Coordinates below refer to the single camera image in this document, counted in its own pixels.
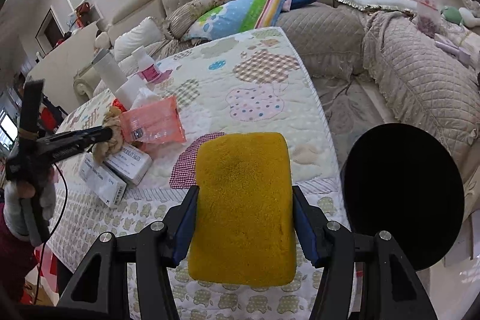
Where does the colourful folded blanket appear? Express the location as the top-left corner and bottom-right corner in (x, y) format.
(181, 0), (291, 40)

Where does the beige striped bolster pillow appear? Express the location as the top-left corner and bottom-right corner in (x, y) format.
(161, 0), (234, 40)

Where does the patchwork quilt table cover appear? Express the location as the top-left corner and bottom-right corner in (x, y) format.
(47, 28), (349, 319)

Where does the black round trash bin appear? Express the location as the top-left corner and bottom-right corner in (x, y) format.
(341, 124), (465, 271)

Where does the lilac handheld device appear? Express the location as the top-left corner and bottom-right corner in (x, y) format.
(434, 33), (471, 67)

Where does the white tissue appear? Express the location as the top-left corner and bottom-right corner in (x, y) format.
(130, 87), (161, 110)

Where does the left hand white glove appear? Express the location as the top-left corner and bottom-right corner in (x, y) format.
(3, 167), (56, 247)

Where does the green white plush toy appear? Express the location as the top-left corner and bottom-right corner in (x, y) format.
(441, 6), (480, 28)

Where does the yellow sponge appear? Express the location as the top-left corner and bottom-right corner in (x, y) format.
(188, 132), (296, 288)

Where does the white bottle pink label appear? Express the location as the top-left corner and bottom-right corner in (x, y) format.
(132, 46), (160, 83)

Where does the quilted beige sofa cover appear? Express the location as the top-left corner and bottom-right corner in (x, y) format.
(277, 4), (479, 176)

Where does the red plastic bag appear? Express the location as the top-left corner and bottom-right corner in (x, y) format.
(112, 98), (126, 112)

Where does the pink wet wipes pack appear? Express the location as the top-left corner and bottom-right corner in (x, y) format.
(120, 96), (185, 145)

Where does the white blue medicine box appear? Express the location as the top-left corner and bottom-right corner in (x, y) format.
(79, 154), (127, 208)

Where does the white tall tumbler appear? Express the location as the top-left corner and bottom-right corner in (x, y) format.
(92, 49), (128, 93)

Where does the brown paper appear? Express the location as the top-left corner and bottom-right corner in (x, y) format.
(91, 106), (125, 164)

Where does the black cable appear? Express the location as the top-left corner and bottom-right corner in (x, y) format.
(32, 161), (69, 306)

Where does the clear bag of snacks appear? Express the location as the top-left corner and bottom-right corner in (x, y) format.
(416, 0), (441, 38)

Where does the white square pillow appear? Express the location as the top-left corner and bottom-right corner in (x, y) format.
(113, 16), (164, 62)

